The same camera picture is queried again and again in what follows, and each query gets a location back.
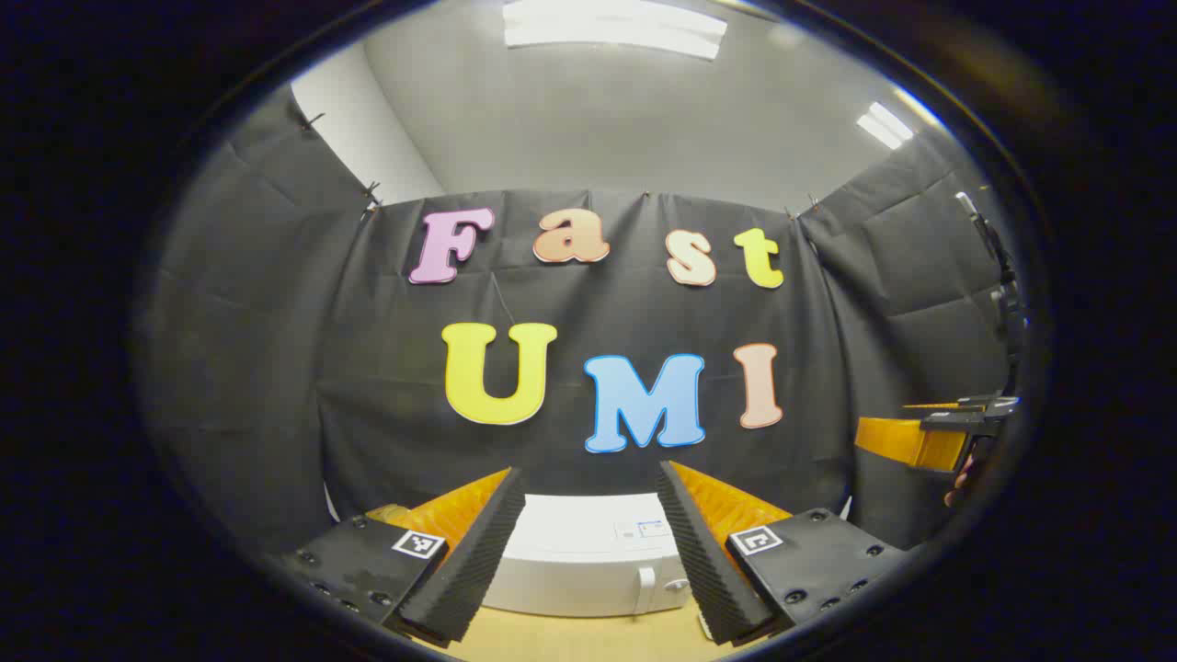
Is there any white microwave oven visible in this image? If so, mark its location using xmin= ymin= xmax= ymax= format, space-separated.
xmin=478 ymin=494 xmax=695 ymax=619

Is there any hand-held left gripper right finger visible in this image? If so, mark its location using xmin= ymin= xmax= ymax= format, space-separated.
xmin=656 ymin=460 xmax=916 ymax=646

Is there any small ceiling light panel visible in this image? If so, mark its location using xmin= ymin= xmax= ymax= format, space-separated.
xmin=857 ymin=101 xmax=916 ymax=150

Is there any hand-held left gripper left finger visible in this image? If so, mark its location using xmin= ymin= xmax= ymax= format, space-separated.
xmin=276 ymin=466 xmax=527 ymax=649

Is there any long ceiling light panel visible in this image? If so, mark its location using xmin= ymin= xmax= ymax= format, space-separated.
xmin=503 ymin=0 xmax=727 ymax=61

